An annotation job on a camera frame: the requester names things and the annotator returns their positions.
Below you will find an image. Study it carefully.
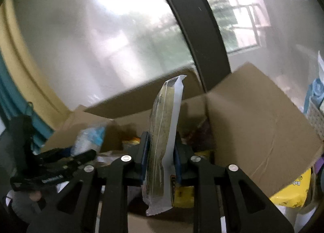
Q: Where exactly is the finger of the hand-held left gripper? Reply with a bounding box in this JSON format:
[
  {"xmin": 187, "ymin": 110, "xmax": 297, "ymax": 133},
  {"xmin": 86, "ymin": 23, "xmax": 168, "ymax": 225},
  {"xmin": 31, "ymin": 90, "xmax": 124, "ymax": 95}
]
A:
[
  {"xmin": 37, "ymin": 147, "xmax": 73, "ymax": 163},
  {"xmin": 65, "ymin": 149, "xmax": 97, "ymax": 171}
]

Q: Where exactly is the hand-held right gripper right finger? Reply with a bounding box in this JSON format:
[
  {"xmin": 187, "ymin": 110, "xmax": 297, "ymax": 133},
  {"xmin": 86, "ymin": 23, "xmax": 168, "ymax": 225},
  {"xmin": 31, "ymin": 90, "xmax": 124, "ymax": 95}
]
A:
[{"xmin": 173, "ymin": 134, "xmax": 295, "ymax": 233}]

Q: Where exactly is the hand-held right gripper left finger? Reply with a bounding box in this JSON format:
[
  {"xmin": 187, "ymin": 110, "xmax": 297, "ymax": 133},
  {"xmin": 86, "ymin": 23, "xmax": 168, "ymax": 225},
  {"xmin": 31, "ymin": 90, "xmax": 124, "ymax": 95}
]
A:
[{"xmin": 27, "ymin": 132, "xmax": 152, "ymax": 233}]

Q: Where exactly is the blue white snack packet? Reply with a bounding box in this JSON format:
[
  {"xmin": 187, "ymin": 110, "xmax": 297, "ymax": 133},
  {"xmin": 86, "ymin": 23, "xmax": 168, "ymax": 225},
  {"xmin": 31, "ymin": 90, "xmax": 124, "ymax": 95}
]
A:
[{"xmin": 70, "ymin": 125, "xmax": 107, "ymax": 156}]

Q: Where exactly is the clear white cracker packet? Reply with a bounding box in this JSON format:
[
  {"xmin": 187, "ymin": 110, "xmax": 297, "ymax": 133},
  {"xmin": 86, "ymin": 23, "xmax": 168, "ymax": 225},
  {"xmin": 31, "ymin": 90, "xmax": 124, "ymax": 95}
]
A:
[{"xmin": 141, "ymin": 75, "xmax": 188, "ymax": 217}]

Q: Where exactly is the cardboard box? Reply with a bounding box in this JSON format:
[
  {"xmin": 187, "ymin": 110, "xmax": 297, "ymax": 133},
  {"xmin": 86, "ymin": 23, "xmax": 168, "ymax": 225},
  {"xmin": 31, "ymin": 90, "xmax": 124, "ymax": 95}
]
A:
[{"xmin": 40, "ymin": 62, "xmax": 323, "ymax": 233}]

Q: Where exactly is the person's left forearm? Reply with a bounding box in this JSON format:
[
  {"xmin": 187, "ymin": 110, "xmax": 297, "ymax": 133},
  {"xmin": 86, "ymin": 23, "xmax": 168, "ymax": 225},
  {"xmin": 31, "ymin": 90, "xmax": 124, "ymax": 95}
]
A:
[{"xmin": 11, "ymin": 192, "xmax": 61, "ymax": 223}]

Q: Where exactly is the person's left hand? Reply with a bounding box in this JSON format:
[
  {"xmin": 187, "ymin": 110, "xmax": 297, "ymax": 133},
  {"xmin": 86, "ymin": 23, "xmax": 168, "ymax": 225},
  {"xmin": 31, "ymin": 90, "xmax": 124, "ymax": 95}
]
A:
[{"xmin": 29, "ymin": 190, "xmax": 42, "ymax": 202}]

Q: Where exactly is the orange yellow snack packet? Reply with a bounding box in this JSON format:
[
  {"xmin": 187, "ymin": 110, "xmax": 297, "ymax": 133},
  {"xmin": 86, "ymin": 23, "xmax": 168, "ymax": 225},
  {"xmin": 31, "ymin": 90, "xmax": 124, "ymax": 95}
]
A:
[{"xmin": 123, "ymin": 137, "xmax": 141, "ymax": 146}]

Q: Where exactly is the yellow black snack packet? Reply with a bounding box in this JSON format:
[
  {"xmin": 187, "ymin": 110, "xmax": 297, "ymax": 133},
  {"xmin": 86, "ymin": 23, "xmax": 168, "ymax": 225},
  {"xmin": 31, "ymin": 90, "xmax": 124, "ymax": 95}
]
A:
[{"xmin": 170, "ymin": 172, "xmax": 195, "ymax": 208}]

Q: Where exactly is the teal curtain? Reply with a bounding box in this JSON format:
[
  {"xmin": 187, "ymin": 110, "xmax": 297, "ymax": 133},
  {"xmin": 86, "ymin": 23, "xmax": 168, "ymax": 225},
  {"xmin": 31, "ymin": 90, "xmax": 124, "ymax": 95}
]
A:
[{"xmin": 0, "ymin": 53, "xmax": 55, "ymax": 147}]

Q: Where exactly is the yellow curtain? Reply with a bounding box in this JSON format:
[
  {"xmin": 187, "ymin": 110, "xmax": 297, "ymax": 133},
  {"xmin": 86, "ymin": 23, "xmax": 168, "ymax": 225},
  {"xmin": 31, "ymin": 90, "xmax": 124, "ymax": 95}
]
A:
[{"xmin": 0, "ymin": 0, "xmax": 74, "ymax": 132}]

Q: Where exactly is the yellow wet wipes pack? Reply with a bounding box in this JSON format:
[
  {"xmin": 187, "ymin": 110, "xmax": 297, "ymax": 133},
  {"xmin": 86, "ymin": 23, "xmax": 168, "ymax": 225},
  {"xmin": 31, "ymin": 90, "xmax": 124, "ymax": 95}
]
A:
[{"xmin": 270, "ymin": 168, "xmax": 312, "ymax": 208}]

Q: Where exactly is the white storage basket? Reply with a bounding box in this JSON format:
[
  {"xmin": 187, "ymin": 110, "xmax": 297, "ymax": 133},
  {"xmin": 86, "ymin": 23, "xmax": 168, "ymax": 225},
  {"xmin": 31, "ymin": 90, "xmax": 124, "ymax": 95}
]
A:
[{"xmin": 302, "ymin": 96, "xmax": 324, "ymax": 145}]

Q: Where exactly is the white tissue paper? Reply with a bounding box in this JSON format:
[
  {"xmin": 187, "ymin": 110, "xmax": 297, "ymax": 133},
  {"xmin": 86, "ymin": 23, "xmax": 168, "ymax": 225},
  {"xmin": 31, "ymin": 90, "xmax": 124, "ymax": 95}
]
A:
[{"xmin": 318, "ymin": 50, "xmax": 324, "ymax": 81}]

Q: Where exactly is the black window frame post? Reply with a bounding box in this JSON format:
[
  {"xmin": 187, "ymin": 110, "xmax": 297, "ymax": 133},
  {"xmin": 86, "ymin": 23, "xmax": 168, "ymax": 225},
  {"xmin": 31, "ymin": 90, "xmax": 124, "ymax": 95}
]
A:
[{"xmin": 148, "ymin": 0, "xmax": 232, "ymax": 94}]

